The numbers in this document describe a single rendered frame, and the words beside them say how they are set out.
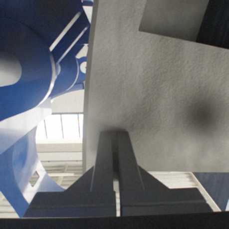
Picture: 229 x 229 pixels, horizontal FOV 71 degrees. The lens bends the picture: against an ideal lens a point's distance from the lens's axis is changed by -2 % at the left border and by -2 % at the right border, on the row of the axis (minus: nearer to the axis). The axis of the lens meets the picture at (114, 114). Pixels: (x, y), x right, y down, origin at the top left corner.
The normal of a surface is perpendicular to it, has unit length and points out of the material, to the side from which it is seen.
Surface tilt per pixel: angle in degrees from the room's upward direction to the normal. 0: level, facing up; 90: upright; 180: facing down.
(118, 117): 90
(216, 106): 90
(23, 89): 90
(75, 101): 90
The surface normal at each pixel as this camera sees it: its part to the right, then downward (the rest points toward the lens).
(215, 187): -1.00, 0.00
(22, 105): 0.03, 0.28
